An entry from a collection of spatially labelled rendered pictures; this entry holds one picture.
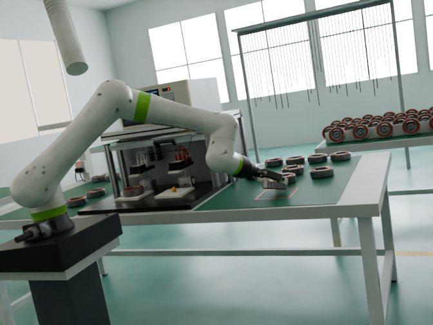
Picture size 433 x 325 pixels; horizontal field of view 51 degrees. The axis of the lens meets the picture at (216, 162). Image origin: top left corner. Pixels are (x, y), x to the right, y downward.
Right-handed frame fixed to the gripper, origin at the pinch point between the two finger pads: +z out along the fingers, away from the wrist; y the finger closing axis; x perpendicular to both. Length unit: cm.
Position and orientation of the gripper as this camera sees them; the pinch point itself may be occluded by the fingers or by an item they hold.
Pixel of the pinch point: (274, 180)
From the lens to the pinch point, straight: 199.5
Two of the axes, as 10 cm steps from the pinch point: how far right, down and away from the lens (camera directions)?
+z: 6.9, 2.7, 6.7
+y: 6.9, 0.0, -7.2
